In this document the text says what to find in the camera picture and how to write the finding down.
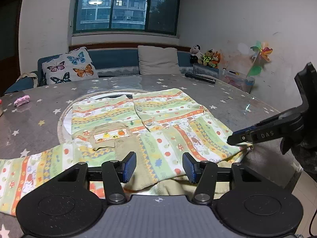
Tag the gloved right hand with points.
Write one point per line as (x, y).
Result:
(304, 150)

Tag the grey star-pattern tablecloth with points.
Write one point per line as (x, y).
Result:
(32, 128)

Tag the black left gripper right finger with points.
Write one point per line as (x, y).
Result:
(192, 168)

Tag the brown bear plush toy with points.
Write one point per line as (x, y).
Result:
(207, 59)

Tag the beige sofa pillow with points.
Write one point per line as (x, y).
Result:
(156, 60)

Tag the orange fox plush toy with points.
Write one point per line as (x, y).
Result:
(216, 59)

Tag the dark wooden door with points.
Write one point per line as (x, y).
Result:
(10, 68)

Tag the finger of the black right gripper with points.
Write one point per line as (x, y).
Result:
(285, 125)

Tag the blue sofa bench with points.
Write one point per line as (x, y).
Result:
(109, 63)

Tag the butterfly print pillow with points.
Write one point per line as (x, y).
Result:
(75, 65)

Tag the patterned green children's cardigan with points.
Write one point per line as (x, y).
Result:
(158, 126)

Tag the panda plush toy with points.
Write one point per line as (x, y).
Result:
(195, 54)

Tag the black remote control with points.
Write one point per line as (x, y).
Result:
(200, 78)

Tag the clear plastic storage box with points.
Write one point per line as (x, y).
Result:
(236, 79)

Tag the colourful paper pinwheel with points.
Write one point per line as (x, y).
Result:
(262, 51)

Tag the pink toy pig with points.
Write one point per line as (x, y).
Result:
(21, 101)

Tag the window with green frame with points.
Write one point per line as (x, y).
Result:
(154, 16)

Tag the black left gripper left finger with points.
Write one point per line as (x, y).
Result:
(126, 167)

